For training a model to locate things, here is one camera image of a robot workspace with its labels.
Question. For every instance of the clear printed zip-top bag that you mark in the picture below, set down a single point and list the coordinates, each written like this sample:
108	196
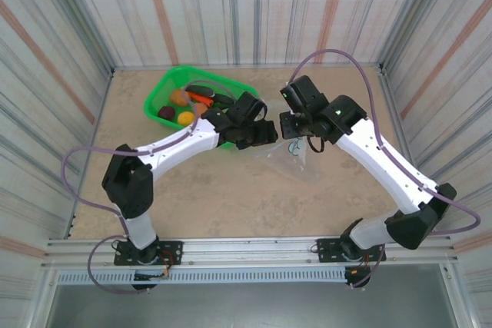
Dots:
292	164

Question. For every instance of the dark green toy cucumber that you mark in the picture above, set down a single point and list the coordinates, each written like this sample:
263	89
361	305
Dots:
223	100

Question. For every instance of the orange toy fruit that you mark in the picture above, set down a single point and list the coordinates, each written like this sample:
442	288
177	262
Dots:
178	97
200	108

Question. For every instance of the yellow toy fruit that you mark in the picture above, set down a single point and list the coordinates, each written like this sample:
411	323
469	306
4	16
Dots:
185	117

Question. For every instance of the dark toy eggplant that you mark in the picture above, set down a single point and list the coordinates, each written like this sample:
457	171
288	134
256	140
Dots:
200	91

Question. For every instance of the purple toy fruit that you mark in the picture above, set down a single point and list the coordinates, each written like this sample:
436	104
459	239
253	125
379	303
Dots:
166	112

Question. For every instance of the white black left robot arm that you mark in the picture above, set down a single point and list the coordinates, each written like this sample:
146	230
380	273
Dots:
177	143

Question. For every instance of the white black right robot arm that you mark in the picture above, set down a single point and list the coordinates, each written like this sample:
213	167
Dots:
384	163

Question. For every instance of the toy carrot with green leaves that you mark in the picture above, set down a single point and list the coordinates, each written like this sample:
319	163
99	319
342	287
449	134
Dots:
200	99

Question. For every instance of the green plastic basket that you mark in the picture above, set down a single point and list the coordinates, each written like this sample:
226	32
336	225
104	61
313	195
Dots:
161	86

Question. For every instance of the aluminium mounting rail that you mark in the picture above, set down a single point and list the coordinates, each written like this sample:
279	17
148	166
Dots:
246	245

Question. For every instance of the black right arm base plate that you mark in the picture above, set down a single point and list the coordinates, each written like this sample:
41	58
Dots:
326	251

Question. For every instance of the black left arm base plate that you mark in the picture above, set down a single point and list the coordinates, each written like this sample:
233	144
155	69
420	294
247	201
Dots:
173	251

